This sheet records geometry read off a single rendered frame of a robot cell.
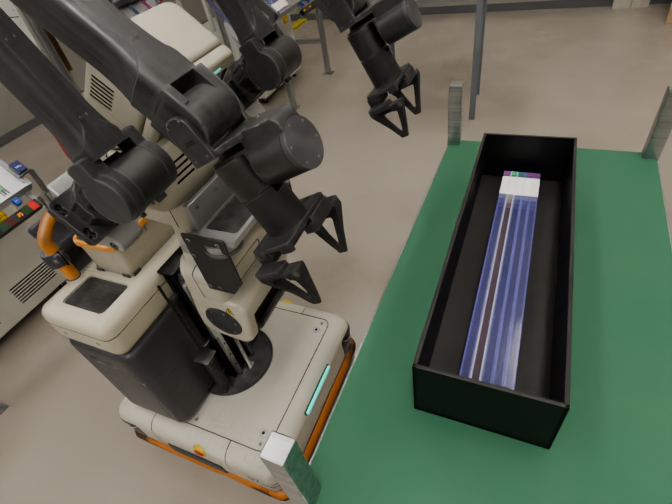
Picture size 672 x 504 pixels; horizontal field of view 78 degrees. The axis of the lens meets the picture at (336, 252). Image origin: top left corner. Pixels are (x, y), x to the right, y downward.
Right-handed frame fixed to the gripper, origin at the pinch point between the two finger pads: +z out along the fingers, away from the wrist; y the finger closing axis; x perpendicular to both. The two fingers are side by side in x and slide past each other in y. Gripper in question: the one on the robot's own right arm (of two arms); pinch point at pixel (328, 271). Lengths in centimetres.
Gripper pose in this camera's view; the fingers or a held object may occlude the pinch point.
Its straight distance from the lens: 56.5
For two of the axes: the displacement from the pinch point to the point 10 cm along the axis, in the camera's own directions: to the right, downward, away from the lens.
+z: 5.5, 7.1, 4.5
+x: -7.5, 1.8, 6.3
